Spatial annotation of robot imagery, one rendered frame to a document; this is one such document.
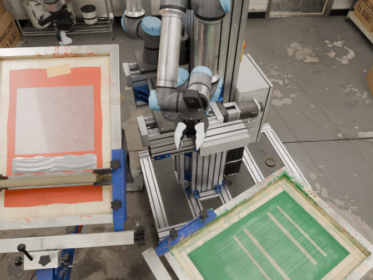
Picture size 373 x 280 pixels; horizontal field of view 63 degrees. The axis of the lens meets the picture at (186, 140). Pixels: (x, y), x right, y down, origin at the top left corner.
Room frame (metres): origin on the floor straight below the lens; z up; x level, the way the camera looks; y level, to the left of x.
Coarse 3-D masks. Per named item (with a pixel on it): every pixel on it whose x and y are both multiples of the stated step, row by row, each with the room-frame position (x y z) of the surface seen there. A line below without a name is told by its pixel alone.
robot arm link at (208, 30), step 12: (192, 0) 1.06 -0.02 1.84; (204, 0) 1.05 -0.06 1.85; (216, 0) 1.04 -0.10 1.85; (228, 0) 1.04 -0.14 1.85; (204, 12) 1.05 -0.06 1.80; (216, 12) 1.05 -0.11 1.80; (204, 24) 1.07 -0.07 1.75; (216, 24) 1.07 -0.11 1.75; (204, 36) 1.07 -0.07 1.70; (216, 36) 1.07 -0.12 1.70; (204, 48) 1.07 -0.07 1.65; (216, 48) 1.08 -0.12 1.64; (204, 60) 1.06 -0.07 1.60; (216, 60) 1.08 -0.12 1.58; (216, 72) 1.10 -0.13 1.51; (216, 84) 1.07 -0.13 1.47; (216, 96) 1.04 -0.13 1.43
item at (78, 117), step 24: (72, 72) 1.16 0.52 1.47; (96, 72) 1.16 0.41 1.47; (72, 96) 1.06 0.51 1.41; (96, 96) 1.07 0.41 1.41; (72, 120) 0.97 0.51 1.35; (96, 120) 0.97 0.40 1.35; (72, 144) 0.88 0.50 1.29; (96, 144) 0.88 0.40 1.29; (72, 192) 0.70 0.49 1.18; (96, 192) 0.70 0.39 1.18
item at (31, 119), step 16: (16, 80) 1.12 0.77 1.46; (32, 80) 1.12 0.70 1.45; (48, 80) 1.12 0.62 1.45; (16, 96) 1.06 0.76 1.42; (32, 96) 1.06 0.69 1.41; (48, 96) 1.06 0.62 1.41; (16, 112) 0.99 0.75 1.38; (32, 112) 1.00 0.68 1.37; (48, 112) 1.00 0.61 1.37; (16, 128) 0.93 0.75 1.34; (32, 128) 0.93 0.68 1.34; (48, 128) 0.94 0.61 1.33; (16, 144) 0.87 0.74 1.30; (32, 144) 0.87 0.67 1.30; (48, 144) 0.87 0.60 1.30; (16, 192) 0.70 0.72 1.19; (32, 192) 0.70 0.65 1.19; (48, 192) 0.70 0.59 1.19
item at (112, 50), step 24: (0, 48) 1.21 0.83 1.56; (24, 48) 1.22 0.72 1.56; (48, 48) 1.22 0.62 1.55; (72, 48) 1.23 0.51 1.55; (96, 48) 1.23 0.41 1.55; (120, 96) 1.06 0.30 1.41; (120, 120) 0.96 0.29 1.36; (120, 144) 0.86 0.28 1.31; (72, 216) 0.60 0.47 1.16; (96, 216) 0.60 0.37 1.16
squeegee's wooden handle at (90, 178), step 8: (64, 176) 0.72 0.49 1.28; (72, 176) 0.70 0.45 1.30; (80, 176) 0.70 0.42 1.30; (88, 176) 0.70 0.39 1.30; (96, 176) 0.70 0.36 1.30; (0, 184) 0.67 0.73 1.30; (8, 184) 0.67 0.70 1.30; (16, 184) 0.67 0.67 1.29; (24, 184) 0.67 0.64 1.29; (32, 184) 0.67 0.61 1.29; (40, 184) 0.67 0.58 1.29; (48, 184) 0.67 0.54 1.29; (56, 184) 0.68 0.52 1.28
